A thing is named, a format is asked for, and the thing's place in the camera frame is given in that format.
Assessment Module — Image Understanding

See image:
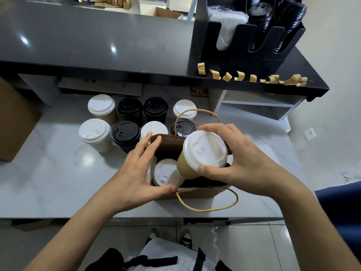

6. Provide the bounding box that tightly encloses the white box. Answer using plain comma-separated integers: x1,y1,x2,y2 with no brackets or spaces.
139,2,168,16

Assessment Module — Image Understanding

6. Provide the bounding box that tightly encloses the person's left forearm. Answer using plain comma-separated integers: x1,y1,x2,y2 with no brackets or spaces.
25,197,130,271

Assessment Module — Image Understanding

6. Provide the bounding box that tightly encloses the black body harness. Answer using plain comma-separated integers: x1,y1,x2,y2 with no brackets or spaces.
85,247,233,271

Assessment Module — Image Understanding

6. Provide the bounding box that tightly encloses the person's left shoe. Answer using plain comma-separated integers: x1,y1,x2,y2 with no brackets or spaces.
145,229,161,247

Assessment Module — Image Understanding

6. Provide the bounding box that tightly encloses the person's shoe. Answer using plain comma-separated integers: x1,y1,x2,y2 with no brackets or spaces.
178,229,194,250
145,229,161,247

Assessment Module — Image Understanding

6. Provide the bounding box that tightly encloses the person's right shoe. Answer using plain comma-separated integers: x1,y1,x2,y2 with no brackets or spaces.
178,229,194,250

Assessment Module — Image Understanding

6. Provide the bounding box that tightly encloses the cardboard box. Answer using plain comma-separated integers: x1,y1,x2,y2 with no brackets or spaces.
155,7,184,19

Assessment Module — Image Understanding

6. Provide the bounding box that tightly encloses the plastic wrapped white pack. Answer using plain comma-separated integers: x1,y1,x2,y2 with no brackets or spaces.
207,6,249,52

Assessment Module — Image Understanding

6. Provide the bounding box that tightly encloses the person's right hand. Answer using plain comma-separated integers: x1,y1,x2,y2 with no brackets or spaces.
197,123,285,198

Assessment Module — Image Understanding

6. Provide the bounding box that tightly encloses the person's right forearm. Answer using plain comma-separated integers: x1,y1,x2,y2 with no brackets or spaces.
268,175,361,271

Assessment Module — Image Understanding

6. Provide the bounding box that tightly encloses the person's white shirt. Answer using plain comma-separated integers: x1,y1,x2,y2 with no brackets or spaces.
125,236,218,271

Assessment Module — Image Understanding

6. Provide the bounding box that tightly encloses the row of tan tape strips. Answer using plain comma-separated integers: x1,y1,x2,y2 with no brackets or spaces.
197,62,309,87

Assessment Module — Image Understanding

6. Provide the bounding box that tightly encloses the group of lidded coffee cups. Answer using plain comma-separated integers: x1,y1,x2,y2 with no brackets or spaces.
78,94,198,154

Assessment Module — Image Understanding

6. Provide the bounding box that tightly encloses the black acrylic organizer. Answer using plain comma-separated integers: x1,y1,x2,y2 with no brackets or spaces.
191,0,308,77

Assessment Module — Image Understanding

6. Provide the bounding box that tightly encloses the person's left hand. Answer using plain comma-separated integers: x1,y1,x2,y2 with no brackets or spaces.
104,131,178,215

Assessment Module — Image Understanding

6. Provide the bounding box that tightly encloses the brown paper bag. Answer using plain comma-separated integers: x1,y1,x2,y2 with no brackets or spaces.
0,76,42,163
148,108,240,213

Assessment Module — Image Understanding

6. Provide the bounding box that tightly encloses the tan coffee cup white lid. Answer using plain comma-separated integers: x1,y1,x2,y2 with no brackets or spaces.
176,130,229,180

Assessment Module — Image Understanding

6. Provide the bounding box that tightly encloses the white support panel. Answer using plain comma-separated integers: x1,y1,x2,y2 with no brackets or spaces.
17,73,60,106

